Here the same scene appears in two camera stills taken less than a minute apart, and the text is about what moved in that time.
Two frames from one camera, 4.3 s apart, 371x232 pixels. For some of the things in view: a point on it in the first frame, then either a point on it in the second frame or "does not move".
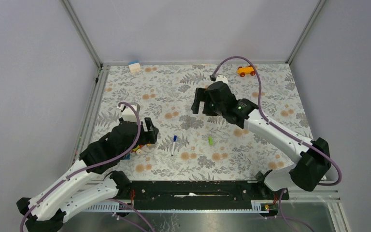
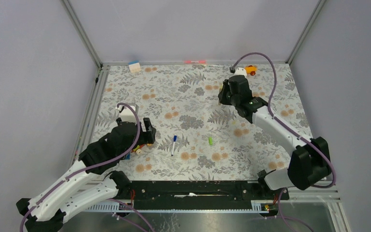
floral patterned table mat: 192,147 does not move
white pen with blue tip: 173,146 does not move
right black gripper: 202,94 → 221,96
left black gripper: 150,136 does not move
